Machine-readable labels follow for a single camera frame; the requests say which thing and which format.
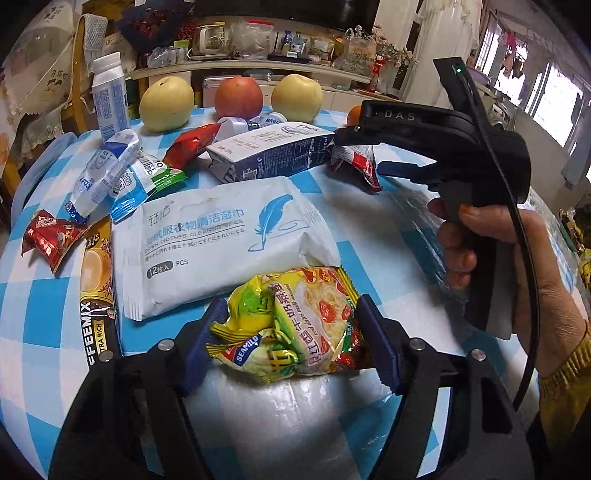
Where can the wooden chair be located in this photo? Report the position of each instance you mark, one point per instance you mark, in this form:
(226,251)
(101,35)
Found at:
(84,69)

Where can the pack of small bottles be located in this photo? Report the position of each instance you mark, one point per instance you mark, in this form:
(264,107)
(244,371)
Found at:
(168,55)

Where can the printed shopping bag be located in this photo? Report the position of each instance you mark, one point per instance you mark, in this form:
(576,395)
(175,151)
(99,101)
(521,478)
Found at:
(362,53)

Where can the white blue drink bottle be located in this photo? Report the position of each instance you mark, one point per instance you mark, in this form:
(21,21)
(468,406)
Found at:
(108,101)

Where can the black tray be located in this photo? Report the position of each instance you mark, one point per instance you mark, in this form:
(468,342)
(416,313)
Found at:
(291,56)

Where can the crumpled blue white packet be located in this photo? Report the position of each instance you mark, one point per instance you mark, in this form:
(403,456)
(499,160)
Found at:
(101,170)

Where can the orange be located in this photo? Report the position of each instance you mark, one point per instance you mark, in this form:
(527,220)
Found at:
(354,115)

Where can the person's right forearm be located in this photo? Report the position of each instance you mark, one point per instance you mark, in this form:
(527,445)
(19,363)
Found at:
(568,397)

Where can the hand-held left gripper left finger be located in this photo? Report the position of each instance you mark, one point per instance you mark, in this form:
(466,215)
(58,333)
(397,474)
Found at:
(207,339)

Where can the dark wrapped flower bouquet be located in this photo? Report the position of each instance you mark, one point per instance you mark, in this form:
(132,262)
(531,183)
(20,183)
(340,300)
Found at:
(152,23)

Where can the white electric kettle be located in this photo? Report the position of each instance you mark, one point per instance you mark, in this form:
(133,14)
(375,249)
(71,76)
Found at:
(208,44)

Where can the brown coffee mix sachet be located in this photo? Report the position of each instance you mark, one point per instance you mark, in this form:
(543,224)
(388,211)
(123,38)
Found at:
(94,277)

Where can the window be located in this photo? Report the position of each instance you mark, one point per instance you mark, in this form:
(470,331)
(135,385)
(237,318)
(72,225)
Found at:
(558,97)

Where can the red ornament doll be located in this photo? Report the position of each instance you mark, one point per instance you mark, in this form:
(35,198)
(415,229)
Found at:
(377,71)

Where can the cream printed cloth cover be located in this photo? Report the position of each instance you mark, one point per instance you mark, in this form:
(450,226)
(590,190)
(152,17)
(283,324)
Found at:
(37,55)

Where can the white milk carton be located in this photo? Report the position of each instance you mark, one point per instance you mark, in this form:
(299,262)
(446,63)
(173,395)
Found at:
(272,152)

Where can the white wet wipes pack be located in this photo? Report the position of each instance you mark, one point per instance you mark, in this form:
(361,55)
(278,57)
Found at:
(207,240)

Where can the black television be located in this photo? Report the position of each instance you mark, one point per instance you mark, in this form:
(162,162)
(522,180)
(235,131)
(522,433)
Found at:
(277,11)

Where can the red candy wrapper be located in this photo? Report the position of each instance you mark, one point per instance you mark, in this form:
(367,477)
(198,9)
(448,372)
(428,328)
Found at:
(51,235)

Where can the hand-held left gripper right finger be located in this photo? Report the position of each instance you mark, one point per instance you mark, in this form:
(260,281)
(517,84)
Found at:
(379,344)

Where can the yellow snack packet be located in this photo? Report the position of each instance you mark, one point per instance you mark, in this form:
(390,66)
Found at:
(295,323)

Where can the blue checked tablecloth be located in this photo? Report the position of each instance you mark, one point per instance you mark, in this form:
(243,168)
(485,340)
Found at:
(406,244)

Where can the crushed clear plastic bottle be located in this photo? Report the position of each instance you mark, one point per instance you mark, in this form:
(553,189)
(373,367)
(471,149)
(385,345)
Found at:
(238,125)

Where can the pink artificial flowers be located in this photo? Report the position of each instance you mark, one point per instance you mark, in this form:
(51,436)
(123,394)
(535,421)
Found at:
(395,48)

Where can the white green blue packet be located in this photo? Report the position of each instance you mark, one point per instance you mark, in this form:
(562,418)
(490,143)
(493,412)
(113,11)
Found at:
(136,182)

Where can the silver metal case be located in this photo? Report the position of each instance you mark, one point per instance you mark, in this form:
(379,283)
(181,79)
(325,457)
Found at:
(210,87)

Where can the clear plastic bag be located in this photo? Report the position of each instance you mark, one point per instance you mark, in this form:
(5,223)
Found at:
(249,41)

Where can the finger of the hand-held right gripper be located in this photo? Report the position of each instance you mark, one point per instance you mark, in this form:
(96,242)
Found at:
(397,127)
(406,170)

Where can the red apple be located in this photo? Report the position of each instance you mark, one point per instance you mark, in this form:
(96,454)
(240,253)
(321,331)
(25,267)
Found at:
(239,98)

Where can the white curtain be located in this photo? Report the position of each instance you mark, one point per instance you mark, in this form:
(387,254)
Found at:
(438,37)

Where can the yellow pear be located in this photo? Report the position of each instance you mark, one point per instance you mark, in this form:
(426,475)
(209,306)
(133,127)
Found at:
(297,98)
(166,105)

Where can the red snack wrapper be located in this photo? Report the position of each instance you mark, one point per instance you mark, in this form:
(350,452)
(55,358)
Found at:
(360,162)
(191,143)

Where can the person's right hand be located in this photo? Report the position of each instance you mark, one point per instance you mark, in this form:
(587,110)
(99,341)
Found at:
(556,300)

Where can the small water bottle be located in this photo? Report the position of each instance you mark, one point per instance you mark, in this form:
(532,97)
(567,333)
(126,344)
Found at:
(298,42)
(287,41)

